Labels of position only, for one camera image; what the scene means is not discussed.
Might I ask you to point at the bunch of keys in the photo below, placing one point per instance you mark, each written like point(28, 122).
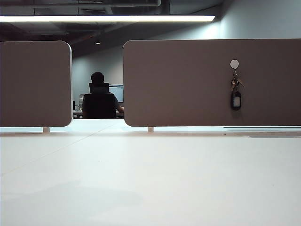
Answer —
point(235, 100)

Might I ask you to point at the white partition support foot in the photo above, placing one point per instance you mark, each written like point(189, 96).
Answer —
point(46, 129)
point(150, 129)

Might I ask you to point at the computer monitor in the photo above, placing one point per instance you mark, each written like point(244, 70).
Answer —
point(118, 93)

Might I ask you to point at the right grey divider panel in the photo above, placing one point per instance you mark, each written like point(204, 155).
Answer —
point(178, 82)

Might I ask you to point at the grey divider panel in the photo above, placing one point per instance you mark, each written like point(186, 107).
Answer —
point(35, 82)
point(178, 82)

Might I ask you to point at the black office chair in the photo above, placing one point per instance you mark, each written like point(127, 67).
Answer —
point(100, 106)

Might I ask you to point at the seated person in dark top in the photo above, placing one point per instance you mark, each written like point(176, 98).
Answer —
point(97, 77)

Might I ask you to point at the left grey divider panel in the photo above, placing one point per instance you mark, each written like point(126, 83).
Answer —
point(35, 82)

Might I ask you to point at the white hexagonal wall hook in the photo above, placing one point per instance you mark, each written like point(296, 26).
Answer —
point(235, 63)

